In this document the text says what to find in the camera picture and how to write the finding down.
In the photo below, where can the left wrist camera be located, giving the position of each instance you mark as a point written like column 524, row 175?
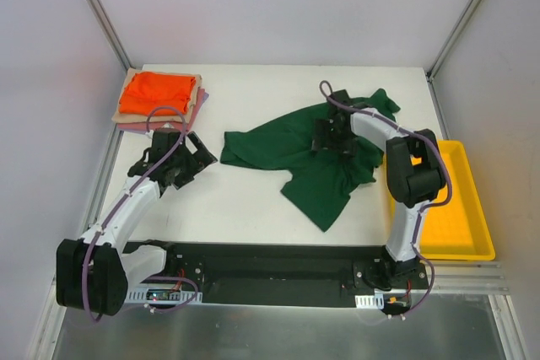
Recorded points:
column 164, row 142

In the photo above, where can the aluminium frame post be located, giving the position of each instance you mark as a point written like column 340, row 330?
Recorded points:
column 108, row 29
column 465, row 17

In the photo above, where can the folded orange t shirt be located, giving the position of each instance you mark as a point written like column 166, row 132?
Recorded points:
column 147, row 91

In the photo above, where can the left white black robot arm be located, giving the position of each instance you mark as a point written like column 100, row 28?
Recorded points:
column 93, row 272

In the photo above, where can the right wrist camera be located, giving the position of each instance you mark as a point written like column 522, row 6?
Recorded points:
column 341, row 100

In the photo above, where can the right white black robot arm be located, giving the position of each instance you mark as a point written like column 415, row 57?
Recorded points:
column 415, row 174

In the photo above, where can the left white cable duct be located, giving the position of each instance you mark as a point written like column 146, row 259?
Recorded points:
column 139, row 294

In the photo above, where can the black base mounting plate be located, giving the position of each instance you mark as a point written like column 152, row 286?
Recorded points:
column 285, row 275

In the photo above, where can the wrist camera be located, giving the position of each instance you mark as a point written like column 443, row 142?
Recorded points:
column 341, row 100
column 164, row 142

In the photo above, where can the aluminium front rail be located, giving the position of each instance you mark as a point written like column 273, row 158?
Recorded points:
column 484, row 278

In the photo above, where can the white cable duct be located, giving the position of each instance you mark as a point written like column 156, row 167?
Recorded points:
column 375, row 301
column 139, row 294

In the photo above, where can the dark green t shirt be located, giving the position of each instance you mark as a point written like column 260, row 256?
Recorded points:
column 322, row 182

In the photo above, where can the yellow plastic tray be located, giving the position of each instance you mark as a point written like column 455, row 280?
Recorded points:
column 457, row 231

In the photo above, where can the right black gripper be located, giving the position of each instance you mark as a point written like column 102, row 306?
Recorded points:
column 331, row 137

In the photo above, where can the right aluminium frame post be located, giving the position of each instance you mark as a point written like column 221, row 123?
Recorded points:
column 465, row 17

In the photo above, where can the right white cable duct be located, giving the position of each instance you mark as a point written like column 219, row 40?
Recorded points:
column 375, row 301

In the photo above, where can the folded beige t shirt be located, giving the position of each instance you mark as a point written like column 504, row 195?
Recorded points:
column 166, row 113

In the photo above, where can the left aluminium frame post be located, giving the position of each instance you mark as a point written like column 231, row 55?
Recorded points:
column 108, row 29

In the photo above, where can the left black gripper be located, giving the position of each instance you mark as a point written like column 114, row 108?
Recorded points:
column 191, row 162

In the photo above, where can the folded pink t shirt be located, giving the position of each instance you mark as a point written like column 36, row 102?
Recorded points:
column 142, row 127

